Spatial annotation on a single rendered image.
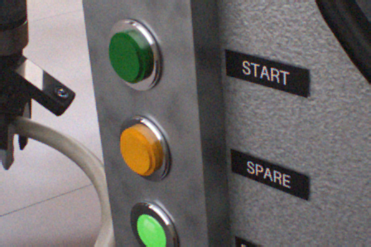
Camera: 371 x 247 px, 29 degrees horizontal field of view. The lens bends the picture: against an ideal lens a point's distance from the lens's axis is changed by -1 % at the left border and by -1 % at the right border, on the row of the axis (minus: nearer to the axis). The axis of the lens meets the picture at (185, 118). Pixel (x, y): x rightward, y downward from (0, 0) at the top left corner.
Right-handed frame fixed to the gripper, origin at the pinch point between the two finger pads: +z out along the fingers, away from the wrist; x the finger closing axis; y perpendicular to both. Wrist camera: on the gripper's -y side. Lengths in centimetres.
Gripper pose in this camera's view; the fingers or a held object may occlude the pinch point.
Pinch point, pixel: (17, 154)
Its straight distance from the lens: 124.2
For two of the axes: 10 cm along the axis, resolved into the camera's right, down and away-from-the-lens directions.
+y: -9.7, -2.0, 1.6
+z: -0.8, 8.3, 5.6
